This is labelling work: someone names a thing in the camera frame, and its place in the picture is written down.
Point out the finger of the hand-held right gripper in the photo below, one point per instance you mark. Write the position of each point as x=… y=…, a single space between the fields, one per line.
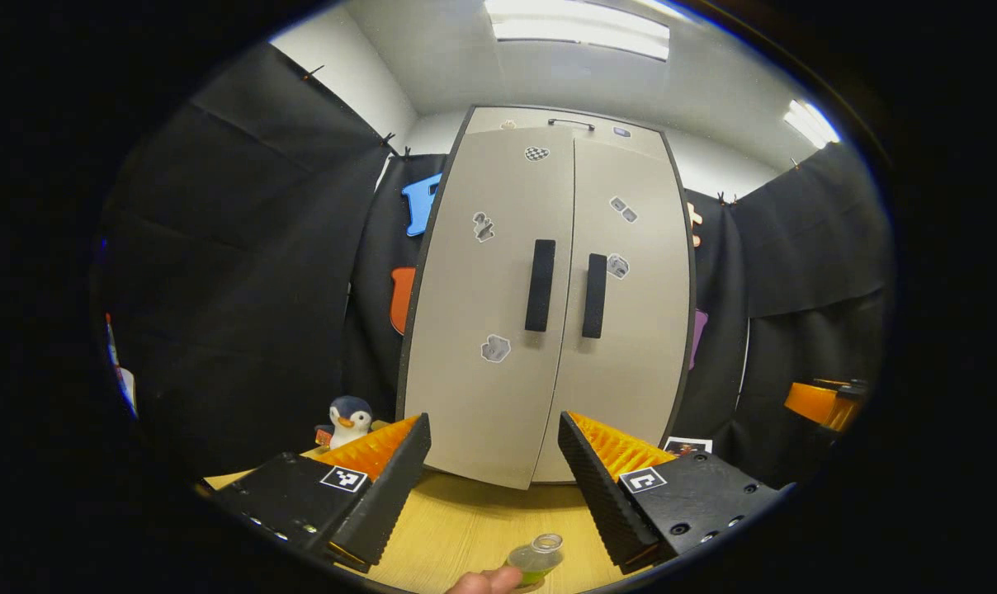
x=808 y=403

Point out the green tea bottle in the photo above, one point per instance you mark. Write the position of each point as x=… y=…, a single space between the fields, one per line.
x=536 y=563

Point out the large ceiling light panel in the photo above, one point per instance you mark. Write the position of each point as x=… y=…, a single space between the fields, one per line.
x=577 y=29

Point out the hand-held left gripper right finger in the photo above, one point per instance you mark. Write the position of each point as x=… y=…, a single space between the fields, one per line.
x=606 y=503

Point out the white cabinet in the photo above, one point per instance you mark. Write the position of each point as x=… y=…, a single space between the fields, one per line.
x=531 y=117

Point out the white cabinet door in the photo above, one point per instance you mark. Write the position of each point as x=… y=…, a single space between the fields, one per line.
x=465 y=396
x=639 y=371

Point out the small ceiling light panel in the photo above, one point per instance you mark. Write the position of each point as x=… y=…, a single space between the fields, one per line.
x=810 y=124

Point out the white-framed photo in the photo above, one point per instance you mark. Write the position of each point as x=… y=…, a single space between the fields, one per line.
x=687 y=446

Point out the penguin plush toy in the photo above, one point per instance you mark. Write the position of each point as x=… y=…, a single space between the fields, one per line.
x=350 y=421

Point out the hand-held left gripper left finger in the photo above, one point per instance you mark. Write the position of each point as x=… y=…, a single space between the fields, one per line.
x=391 y=495

